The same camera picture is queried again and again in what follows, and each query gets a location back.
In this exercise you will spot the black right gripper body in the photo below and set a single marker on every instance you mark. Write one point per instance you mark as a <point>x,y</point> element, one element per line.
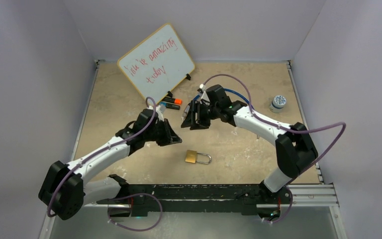
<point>203,110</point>

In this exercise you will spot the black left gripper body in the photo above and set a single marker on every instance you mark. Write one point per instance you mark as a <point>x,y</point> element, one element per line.
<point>162,136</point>

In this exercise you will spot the blue cable lock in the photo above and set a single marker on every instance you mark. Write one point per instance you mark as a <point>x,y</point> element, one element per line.
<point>187,108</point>

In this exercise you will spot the brass padlock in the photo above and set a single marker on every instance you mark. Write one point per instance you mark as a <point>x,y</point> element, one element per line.
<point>192,157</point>

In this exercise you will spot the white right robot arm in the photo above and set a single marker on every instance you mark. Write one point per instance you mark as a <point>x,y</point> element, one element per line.
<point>295,150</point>

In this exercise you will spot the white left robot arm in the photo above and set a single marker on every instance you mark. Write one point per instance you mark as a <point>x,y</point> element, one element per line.
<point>67,187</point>

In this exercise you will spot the orange-capped black marker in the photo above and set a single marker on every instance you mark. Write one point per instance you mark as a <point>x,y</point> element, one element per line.
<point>172,100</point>

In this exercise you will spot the blue-capped black marker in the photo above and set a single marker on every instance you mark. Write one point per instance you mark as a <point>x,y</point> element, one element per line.
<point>170,106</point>

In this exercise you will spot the white dry-erase board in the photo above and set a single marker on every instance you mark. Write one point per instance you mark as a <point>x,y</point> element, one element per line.
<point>157,64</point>

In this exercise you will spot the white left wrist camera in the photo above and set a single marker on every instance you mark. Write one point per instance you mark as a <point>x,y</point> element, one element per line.
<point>160,111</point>

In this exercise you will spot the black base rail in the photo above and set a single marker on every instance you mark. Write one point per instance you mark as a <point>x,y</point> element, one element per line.
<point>246,199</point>

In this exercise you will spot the aluminium frame rail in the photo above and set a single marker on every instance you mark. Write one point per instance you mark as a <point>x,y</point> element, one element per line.
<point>310,195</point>

